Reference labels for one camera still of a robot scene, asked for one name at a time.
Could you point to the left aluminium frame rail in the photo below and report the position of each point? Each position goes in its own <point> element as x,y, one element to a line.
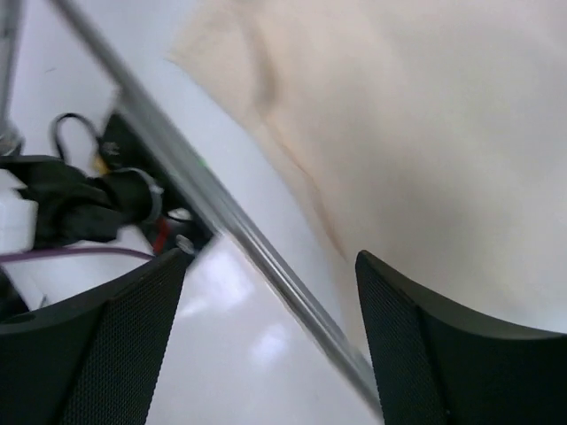
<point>11,17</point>

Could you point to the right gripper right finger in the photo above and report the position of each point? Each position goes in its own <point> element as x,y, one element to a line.
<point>436,361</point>

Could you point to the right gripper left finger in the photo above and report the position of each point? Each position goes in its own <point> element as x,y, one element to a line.
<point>93,358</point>

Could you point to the aluminium frame rail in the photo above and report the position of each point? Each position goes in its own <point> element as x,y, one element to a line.
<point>11,17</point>
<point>198,186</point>

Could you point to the beige trousers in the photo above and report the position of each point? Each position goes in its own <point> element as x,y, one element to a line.
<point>429,133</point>

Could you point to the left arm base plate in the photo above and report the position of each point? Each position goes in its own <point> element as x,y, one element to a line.
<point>144,192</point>

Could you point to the front aluminium frame rail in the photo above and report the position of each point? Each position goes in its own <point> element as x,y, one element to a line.
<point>198,186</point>

